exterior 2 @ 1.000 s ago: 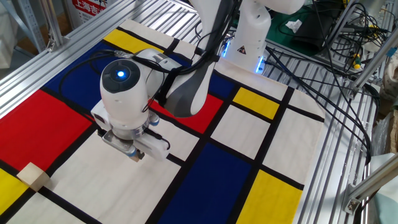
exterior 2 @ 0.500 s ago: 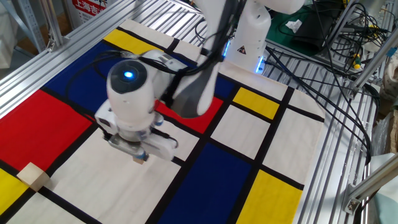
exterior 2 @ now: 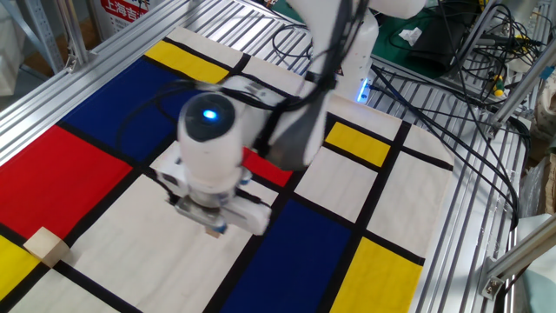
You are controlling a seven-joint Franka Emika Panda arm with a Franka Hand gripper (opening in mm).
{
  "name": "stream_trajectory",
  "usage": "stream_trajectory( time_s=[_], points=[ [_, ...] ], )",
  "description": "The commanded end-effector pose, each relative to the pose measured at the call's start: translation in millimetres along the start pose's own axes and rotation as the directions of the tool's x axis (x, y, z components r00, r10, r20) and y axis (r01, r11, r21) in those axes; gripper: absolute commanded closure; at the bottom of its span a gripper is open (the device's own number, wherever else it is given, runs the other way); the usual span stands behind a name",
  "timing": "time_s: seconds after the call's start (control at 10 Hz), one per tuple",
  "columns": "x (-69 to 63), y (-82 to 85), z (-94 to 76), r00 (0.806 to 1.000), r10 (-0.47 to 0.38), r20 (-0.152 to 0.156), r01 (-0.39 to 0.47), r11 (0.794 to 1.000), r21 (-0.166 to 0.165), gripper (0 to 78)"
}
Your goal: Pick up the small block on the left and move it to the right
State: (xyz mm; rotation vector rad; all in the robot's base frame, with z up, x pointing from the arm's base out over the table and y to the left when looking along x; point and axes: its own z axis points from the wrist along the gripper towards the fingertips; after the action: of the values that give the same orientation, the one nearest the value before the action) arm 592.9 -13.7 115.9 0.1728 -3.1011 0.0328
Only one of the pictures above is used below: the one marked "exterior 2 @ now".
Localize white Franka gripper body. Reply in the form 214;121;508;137
154;157;273;236

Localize large wooden block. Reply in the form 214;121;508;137
23;226;71;269

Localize Mondrian pattern cloth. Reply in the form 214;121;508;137
0;26;455;313

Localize green mat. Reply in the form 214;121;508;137
271;0;478;80

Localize crumpled white paper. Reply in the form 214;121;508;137
398;26;423;47

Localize red white sign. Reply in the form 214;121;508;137
93;0;162;34

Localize black bag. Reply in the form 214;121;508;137
407;3;479;73

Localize perforated grey metal upright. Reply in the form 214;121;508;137
23;0;66;73

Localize white plastic sheet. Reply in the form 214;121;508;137
0;0;27;97

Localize beige sack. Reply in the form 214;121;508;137
533;73;556;141

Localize short black camera cable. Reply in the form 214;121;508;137
234;188;271;209

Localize long black gripper cable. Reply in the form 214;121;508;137
115;80;205;206

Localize coiled black cable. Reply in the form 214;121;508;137
271;23;314;62

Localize long aluminium frame rail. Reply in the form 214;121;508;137
0;0;231;169

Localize upright aluminium post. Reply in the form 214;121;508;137
56;0;90;70

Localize thick black cable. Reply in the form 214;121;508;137
368;64;521;231

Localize aluminium beam with bracket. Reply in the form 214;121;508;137
477;215;556;301

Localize slanted aluminium post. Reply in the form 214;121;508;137
488;47;556;131

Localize tangled thin black cables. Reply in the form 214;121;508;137
451;0;546;105

